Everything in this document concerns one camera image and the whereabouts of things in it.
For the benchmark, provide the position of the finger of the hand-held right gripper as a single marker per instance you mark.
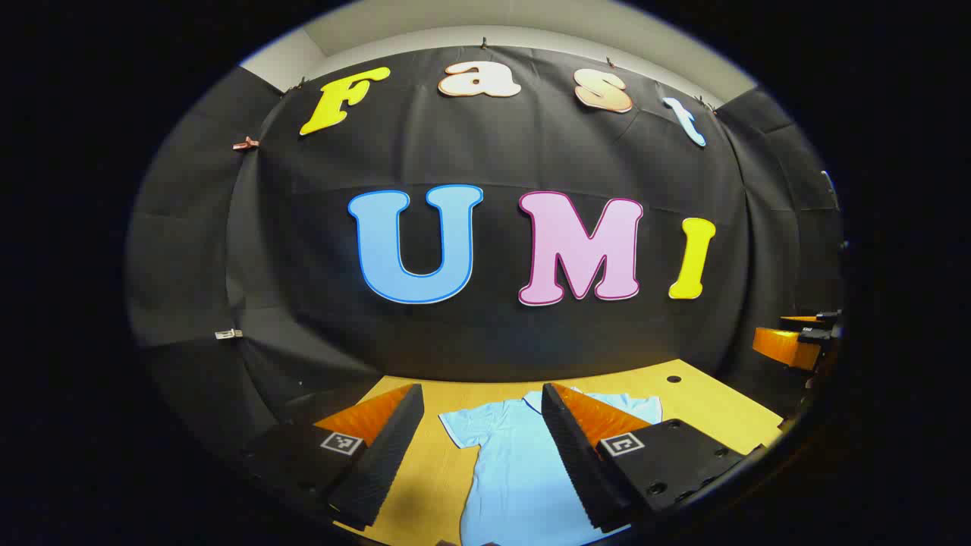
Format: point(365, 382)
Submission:
point(789, 346)
point(806, 319)

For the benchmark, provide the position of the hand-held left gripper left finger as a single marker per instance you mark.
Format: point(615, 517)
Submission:
point(391, 447)

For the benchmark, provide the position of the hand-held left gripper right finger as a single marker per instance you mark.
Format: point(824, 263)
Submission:
point(576, 462)

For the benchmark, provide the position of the light blue T-shirt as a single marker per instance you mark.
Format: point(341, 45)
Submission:
point(516, 470)

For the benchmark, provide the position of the white backdrop clip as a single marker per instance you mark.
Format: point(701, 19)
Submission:
point(227, 334)

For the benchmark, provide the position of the black backdrop cloth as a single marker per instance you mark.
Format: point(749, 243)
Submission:
point(531, 152)

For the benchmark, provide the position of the copper backdrop clip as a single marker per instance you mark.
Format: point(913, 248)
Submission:
point(245, 143)

